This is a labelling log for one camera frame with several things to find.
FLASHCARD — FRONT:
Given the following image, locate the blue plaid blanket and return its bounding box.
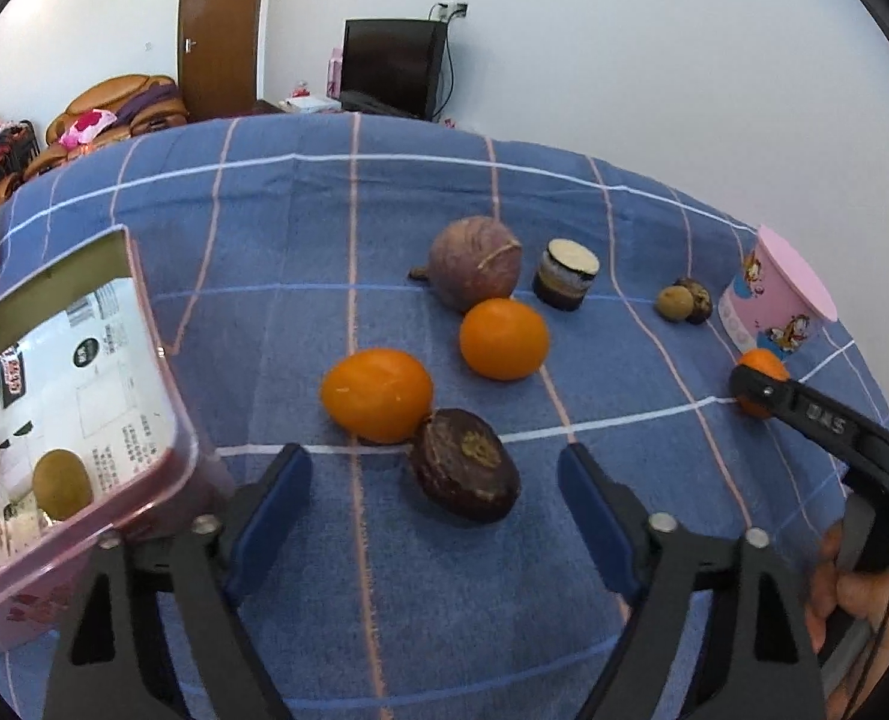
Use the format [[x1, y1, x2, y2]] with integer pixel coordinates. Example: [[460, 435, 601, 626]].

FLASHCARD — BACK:
[[0, 111, 889, 720]]

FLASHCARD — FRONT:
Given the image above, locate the brown wooden door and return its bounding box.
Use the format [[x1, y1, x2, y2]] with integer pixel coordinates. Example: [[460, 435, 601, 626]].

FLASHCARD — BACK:
[[178, 0, 269, 123]]

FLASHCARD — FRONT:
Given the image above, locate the small tan round fruit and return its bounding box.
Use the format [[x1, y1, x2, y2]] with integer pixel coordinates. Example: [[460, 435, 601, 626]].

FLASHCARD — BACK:
[[655, 285, 695, 323]]

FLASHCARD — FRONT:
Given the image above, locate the brown leather sofa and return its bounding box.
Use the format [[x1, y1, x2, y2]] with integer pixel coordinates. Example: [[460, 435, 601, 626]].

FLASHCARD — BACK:
[[0, 75, 191, 218]]

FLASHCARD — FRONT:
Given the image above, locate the large orange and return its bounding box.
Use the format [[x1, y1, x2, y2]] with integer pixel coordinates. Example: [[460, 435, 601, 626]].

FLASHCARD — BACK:
[[459, 298, 551, 381], [319, 347, 435, 445]]

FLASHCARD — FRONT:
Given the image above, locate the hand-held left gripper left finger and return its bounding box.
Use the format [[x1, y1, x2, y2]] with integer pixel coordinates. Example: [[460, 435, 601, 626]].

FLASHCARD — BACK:
[[43, 442, 314, 720]]

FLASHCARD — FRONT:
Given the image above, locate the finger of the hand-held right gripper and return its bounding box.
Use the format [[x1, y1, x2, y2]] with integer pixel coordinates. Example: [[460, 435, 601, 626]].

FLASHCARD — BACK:
[[728, 362, 889, 494]]

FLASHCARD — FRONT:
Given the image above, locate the purple cloth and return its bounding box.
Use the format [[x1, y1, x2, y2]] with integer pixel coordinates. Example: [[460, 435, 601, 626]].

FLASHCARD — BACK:
[[114, 84, 182, 121]]

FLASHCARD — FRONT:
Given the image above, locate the person's right hand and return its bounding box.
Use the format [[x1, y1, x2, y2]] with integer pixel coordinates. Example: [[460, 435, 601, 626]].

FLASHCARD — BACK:
[[806, 521, 889, 655]]

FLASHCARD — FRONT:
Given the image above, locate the round purple turnip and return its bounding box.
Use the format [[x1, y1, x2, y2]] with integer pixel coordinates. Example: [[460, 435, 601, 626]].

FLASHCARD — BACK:
[[409, 216, 524, 314]]

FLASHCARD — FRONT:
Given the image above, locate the pink red cloth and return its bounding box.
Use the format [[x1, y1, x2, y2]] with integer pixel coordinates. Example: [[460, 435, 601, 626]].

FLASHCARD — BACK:
[[58, 109, 120, 152]]

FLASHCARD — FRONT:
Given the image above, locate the small dark jar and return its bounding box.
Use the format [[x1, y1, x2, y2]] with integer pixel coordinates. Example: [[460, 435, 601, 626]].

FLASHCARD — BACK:
[[532, 238, 600, 313]]

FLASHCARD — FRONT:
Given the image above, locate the brown kiwi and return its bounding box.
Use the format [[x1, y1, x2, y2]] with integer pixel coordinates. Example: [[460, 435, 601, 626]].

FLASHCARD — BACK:
[[33, 448, 94, 522]]

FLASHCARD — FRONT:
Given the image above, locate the low television stand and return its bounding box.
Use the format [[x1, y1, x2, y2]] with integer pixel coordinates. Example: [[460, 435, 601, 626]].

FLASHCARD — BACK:
[[253, 97, 355, 118]]

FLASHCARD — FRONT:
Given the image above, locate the pink printed box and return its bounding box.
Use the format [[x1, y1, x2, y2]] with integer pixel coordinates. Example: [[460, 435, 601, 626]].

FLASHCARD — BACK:
[[0, 225, 239, 653]]

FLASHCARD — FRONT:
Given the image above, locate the black power cable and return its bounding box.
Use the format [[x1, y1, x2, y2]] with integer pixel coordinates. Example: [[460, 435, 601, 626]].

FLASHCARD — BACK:
[[435, 15, 462, 122]]

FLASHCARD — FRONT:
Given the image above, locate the dark wrinkled passion fruit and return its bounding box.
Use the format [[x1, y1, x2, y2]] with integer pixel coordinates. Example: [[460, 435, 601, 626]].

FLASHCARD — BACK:
[[410, 408, 522, 524]]

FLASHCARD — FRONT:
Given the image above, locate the pink cartoon cup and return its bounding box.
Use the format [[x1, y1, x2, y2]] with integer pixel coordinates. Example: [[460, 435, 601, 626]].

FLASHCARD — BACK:
[[718, 223, 839, 356]]

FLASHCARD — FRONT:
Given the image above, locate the small dark brown fruit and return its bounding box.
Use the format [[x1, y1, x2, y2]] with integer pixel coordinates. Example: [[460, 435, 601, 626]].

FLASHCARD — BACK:
[[675, 277, 714, 326]]

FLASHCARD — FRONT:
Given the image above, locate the small orange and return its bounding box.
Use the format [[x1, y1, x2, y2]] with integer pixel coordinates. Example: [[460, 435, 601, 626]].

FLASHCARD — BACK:
[[737, 347, 791, 419]]

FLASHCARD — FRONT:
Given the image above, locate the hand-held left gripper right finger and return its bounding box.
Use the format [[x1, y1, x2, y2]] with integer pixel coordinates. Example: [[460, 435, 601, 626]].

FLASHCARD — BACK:
[[556, 442, 828, 720]]

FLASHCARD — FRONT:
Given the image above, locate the black television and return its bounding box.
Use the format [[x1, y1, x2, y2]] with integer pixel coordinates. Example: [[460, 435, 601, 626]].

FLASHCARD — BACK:
[[339, 17, 447, 121]]

